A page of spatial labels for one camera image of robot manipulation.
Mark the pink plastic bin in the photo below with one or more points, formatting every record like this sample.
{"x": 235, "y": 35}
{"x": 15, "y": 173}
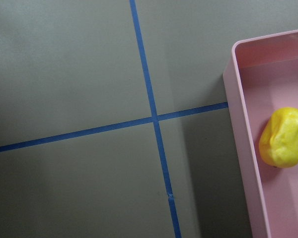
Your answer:
{"x": 261, "y": 84}

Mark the yellow toy potato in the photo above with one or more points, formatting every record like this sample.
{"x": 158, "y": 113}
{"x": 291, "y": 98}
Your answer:
{"x": 278, "y": 144}

